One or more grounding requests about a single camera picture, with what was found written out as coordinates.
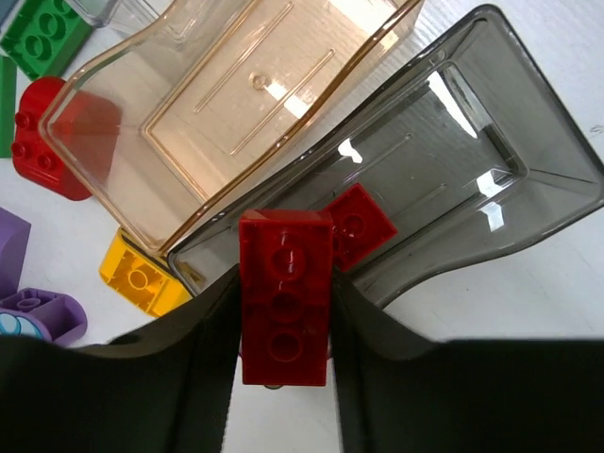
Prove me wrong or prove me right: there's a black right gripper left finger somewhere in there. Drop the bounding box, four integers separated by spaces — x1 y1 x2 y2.
1 269 242 452

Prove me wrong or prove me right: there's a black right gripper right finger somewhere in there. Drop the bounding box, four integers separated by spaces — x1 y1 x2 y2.
330 273 603 452

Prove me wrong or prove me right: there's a red rounded lego brick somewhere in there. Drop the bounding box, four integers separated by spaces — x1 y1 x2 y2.
324 183 397 272

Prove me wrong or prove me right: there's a red long lego brick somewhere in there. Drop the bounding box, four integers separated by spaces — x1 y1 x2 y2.
239 210 333 387

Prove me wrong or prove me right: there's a red curved lego brick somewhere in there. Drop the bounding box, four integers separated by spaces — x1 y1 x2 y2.
10 76 122 201

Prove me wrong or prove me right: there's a yellow lego brick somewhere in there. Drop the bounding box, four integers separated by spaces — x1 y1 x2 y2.
99 227 192 317

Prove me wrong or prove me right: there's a purple paw print lego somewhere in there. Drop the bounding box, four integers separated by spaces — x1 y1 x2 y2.
1 288 88 347

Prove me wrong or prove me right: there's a purple lego brick with studs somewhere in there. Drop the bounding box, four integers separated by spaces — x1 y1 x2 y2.
0 208 31 298

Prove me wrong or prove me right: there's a smoky grey plastic container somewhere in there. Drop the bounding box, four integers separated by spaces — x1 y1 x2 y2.
168 5 603 308

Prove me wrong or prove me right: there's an amber transparent plastic container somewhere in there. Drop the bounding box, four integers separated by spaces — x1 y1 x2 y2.
46 1 422 255

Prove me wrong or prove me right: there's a green lego plate flat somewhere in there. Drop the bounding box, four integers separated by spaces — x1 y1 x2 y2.
0 56 17 159

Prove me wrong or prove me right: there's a green lego plate upright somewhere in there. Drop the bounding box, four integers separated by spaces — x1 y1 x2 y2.
1 0 92 80

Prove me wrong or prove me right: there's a clear plastic container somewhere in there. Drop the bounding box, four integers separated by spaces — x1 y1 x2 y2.
66 0 160 36

